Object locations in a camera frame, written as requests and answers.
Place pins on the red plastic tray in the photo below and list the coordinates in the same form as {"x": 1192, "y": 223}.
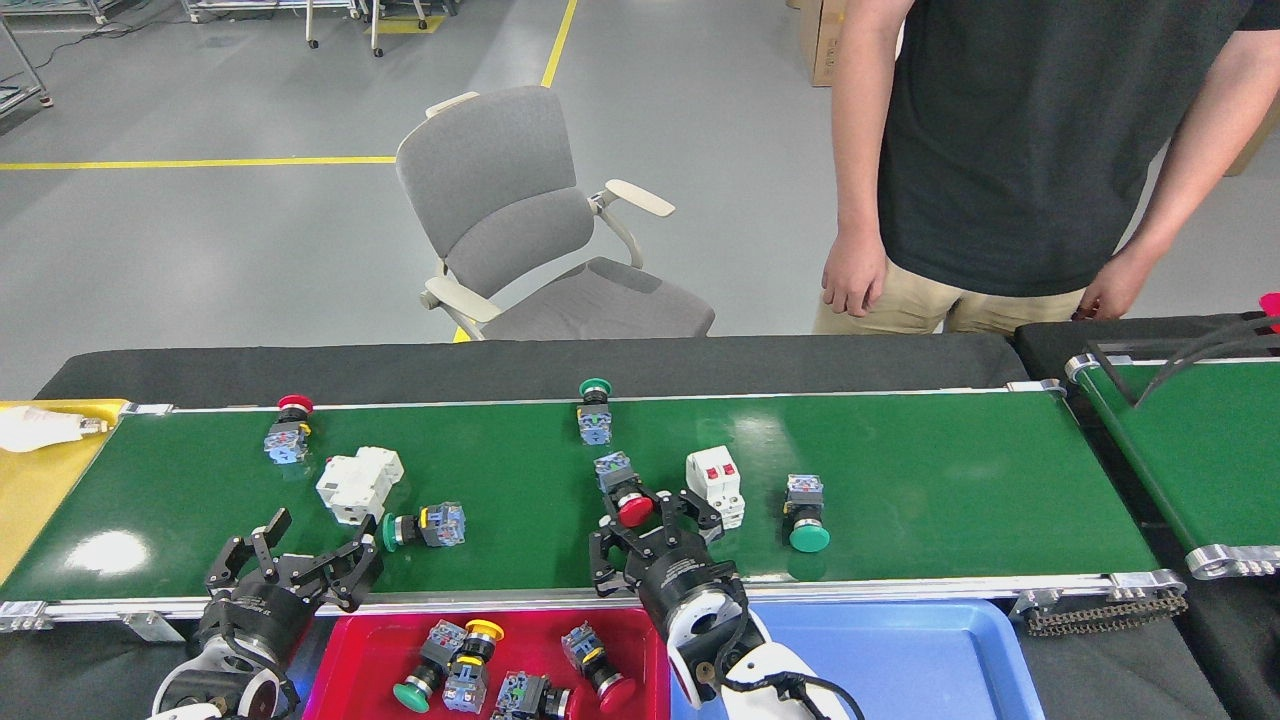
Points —
{"x": 370, "y": 660}

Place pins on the short green conveyor belt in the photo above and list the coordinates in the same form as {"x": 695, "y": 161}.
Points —
{"x": 1210, "y": 460}

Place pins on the person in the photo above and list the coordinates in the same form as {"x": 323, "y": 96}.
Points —
{"x": 1020, "y": 150}

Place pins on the person's right forearm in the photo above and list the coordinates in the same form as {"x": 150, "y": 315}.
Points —
{"x": 862, "y": 160}

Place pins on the silver conveyor mounting bracket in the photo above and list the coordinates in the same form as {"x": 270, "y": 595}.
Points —
{"x": 152, "y": 626}

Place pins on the grey office chair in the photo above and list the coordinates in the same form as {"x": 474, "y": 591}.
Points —
{"x": 500, "y": 180}

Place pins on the yellow push button switch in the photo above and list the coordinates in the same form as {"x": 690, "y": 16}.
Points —
{"x": 484, "y": 630}

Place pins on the person's left forearm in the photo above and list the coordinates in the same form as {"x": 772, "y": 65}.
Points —
{"x": 1190, "y": 175}

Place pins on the blue plastic tray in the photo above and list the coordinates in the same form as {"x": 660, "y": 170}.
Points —
{"x": 920, "y": 670}

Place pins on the person's right hand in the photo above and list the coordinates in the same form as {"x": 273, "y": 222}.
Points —
{"x": 855, "y": 270}

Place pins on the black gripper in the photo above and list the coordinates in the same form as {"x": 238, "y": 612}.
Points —
{"x": 255, "y": 620}
{"x": 685, "y": 572}

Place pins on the black conveyor guide bracket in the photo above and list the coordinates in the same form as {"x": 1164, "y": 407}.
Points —
{"x": 1190, "y": 350}

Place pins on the person's left hand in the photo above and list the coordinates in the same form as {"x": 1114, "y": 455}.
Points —
{"x": 1120, "y": 285}

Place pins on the yellow plastic bin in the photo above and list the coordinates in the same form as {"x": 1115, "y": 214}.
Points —
{"x": 40, "y": 500}

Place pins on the long green conveyor belt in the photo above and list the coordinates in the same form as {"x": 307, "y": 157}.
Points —
{"x": 950, "y": 490}

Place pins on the white circuit breaker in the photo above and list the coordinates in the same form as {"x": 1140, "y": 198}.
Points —
{"x": 360, "y": 485}

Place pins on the red plastic bin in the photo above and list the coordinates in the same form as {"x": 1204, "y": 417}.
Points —
{"x": 1271, "y": 303}

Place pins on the white plastic part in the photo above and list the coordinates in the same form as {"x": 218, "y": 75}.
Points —
{"x": 40, "y": 428}

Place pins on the white breaker with red toggles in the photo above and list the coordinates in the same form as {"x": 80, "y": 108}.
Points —
{"x": 715, "y": 490}

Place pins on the brown cardboard box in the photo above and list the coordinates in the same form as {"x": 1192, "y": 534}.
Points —
{"x": 822, "y": 45}

